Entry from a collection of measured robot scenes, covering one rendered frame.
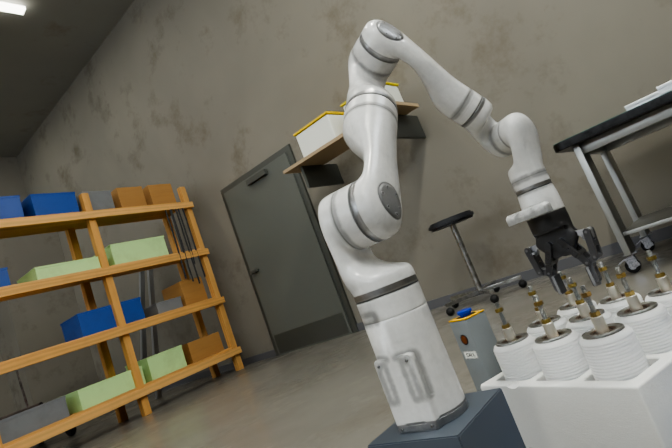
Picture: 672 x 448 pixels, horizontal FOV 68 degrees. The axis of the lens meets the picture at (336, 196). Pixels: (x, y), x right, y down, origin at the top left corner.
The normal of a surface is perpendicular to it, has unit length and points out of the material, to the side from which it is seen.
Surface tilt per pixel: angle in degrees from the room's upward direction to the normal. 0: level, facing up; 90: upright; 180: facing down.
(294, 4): 90
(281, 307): 90
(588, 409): 90
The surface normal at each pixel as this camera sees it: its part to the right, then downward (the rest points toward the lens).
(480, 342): 0.41, -0.32
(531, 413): -0.84, 0.23
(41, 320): 0.71, -0.38
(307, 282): -0.61, 0.09
